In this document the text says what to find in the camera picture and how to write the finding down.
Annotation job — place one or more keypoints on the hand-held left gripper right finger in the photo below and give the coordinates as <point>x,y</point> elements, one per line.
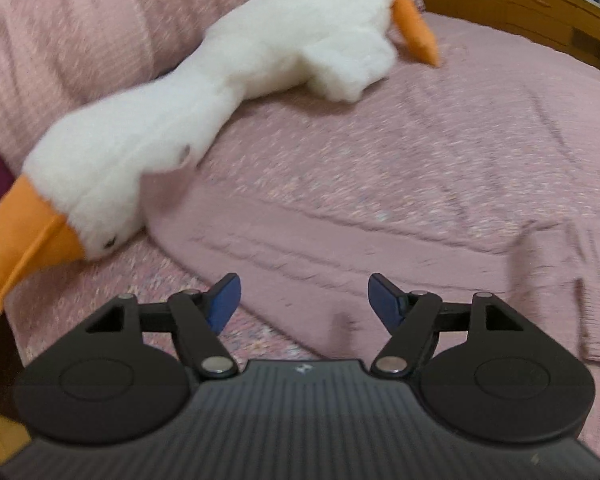
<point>383,299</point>

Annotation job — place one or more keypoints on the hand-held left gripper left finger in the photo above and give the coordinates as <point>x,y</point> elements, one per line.
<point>224,301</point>

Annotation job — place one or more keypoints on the pink knit sweater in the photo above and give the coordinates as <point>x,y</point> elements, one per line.
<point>380,270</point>

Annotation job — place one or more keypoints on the pink floral bed sheet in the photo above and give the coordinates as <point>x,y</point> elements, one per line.
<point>145,280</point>

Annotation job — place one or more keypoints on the white goose plush toy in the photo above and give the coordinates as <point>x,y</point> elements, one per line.
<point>215,85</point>

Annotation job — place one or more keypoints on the pink ribbed pillow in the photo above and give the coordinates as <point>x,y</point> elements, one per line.
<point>70,45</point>

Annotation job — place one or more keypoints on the wooden bedside cabinet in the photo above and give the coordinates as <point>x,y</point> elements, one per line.
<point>520,0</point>

